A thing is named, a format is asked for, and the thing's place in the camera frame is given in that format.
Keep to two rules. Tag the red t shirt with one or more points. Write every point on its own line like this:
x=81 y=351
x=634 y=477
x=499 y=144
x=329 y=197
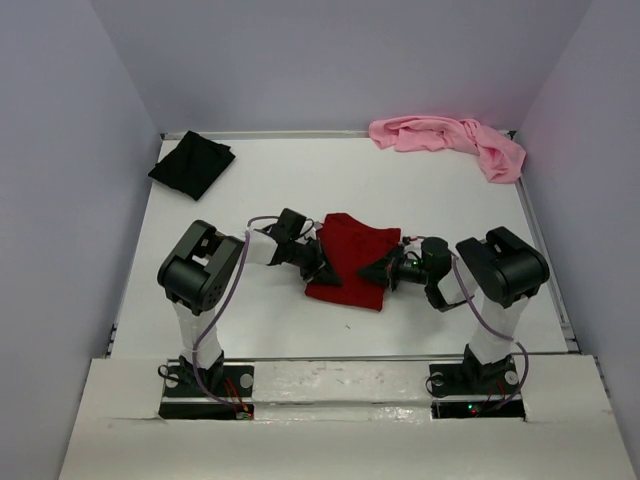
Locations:
x=351 y=245

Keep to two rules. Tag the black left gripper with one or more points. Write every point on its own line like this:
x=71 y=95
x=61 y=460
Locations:
x=326 y=276

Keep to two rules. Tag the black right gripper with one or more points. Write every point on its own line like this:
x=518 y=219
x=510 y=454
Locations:
x=382 y=271

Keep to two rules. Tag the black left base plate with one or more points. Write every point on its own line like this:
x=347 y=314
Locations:
x=182 y=399

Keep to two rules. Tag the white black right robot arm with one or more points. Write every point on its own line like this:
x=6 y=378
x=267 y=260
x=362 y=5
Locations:
x=496 y=277

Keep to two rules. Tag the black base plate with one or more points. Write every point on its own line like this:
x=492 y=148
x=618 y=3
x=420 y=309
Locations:
x=455 y=397
x=182 y=399

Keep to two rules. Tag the pink t shirt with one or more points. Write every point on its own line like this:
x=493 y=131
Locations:
x=499 y=158

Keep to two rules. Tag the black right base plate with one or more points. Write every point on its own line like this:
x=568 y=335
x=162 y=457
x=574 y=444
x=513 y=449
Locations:
x=455 y=397

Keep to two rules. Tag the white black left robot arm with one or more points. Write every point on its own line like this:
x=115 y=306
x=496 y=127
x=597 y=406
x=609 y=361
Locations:
x=202 y=272

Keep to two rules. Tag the black t shirt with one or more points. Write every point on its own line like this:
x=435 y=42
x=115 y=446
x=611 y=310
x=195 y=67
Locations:
x=193 y=165

